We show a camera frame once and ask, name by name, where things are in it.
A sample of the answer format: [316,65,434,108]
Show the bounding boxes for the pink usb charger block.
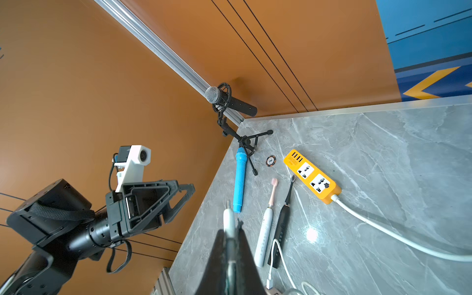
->
[264,288,283,295]

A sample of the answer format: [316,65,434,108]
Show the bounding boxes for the white pink electric toothbrush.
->
[254,178,278,268]

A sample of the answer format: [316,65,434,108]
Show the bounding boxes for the blue toy microphone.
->
[233,147,248,213]

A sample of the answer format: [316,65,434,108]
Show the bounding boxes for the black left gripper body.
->
[105,181,181,238]

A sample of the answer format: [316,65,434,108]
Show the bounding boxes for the yellow power strip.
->
[283,149,342,205]

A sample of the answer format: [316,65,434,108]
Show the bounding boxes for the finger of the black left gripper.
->
[162,184,195,224]

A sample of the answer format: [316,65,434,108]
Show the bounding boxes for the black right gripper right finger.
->
[235,220,265,295]

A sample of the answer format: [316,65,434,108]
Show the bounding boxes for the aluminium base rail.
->
[151,267,176,295]

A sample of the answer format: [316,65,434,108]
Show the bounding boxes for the small poker chip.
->
[265,156,277,167]

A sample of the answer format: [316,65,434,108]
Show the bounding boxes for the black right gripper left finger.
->
[194,229,228,295]

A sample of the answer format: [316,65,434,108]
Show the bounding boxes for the black electric toothbrush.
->
[267,175,296,269]

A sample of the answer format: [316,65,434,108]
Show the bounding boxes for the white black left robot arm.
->
[1,179,195,295]

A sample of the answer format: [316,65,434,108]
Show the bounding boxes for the white power strip cord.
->
[331,194,472,263]

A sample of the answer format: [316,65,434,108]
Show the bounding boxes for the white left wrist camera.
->
[114,145,151,193]

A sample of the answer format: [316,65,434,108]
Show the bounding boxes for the aluminium corner post left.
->
[91,0,245,126]

